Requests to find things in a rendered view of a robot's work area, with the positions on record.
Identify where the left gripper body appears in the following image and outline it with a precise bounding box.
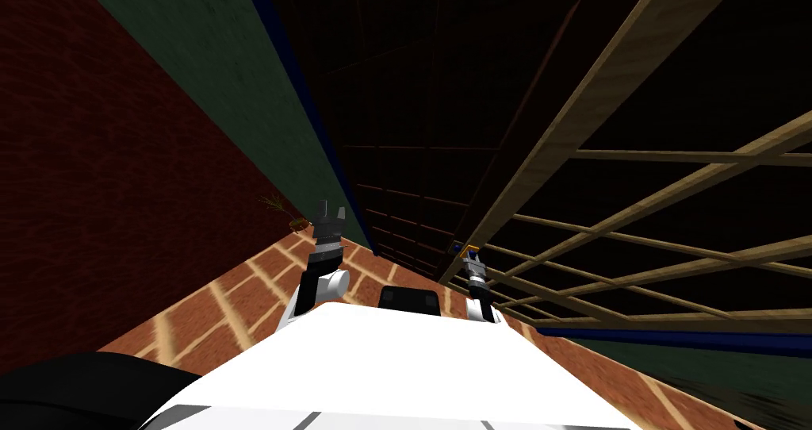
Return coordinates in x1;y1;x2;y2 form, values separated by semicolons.
312;217;346;243

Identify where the small potted plant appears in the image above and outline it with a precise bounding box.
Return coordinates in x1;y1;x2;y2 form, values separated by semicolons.
258;193;312;232

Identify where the dark lattice door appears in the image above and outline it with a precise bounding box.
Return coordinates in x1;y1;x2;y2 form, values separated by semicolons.
297;0;572;278

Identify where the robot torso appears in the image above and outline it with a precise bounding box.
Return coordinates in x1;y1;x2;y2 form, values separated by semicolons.
136;285;645;430

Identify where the light wooden lattice door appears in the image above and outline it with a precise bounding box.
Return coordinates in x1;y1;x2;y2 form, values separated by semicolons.
436;0;812;337

